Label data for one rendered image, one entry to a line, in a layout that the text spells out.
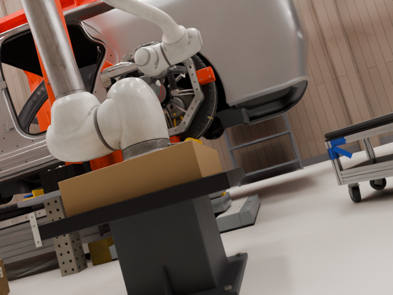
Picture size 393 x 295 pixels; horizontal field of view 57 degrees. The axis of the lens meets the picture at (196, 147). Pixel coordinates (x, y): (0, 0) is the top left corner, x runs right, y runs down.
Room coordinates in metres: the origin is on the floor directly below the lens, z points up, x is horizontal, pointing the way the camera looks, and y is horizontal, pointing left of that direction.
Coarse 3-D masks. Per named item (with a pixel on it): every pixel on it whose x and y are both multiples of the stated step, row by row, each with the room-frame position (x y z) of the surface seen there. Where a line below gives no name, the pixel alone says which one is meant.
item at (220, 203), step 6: (228, 192) 2.34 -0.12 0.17; (210, 198) 2.10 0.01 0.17; (216, 198) 2.03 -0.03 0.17; (222, 198) 2.06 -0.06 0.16; (228, 198) 2.26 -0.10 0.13; (216, 204) 2.03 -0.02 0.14; (222, 204) 2.02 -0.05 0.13; (228, 204) 2.20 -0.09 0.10; (216, 210) 2.03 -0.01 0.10; (222, 210) 2.02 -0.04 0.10
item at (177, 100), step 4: (180, 88) 2.61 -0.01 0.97; (180, 92) 2.62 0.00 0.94; (184, 92) 2.61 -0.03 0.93; (184, 96) 2.61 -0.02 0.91; (188, 96) 2.61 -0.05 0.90; (176, 100) 2.58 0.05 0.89; (180, 100) 2.62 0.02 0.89; (184, 100) 2.61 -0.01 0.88; (188, 100) 2.61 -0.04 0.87; (164, 104) 2.60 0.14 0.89; (180, 104) 2.58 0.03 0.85; (184, 104) 2.61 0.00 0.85; (188, 104) 2.61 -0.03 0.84; (184, 108) 2.62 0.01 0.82; (172, 112) 2.59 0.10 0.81; (176, 112) 2.58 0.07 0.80; (180, 112) 2.58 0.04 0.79; (172, 116) 2.59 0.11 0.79; (176, 116) 2.59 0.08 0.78; (168, 120) 2.64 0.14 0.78; (176, 120) 2.63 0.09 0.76; (180, 120) 2.63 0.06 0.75; (176, 124) 2.64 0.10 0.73; (168, 128) 2.65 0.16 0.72
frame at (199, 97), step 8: (128, 56) 2.06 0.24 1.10; (192, 64) 1.99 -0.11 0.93; (192, 72) 1.99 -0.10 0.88; (192, 80) 1.99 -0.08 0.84; (200, 88) 1.99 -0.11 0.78; (200, 96) 1.99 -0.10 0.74; (192, 104) 2.00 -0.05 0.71; (200, 104) 2.04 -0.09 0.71; (192, 112) 2.00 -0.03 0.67; (184, 120) 2.02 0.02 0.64; (176, 128) 2.02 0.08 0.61; (184, 128) 2.02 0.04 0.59
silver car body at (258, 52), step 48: (144, 0) 2.54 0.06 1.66; (192, 0) 2.46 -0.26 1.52; (240, 0) 2.39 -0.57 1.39; (288, 0) 2.42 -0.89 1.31; (0, 48) 2.89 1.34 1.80; (96, 48) 2.66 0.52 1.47; (240, 48) 2.41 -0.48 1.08; (288, 48) 2.37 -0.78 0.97; (0, 96) 2.82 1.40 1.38; (48, 96) 4.55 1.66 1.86; (96, 96) 2.66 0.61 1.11; (240, 96) 2.43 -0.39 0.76; (288, 96) 3.83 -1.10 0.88; (0, 144) 2.84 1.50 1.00; (0, 192) 4.68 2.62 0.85
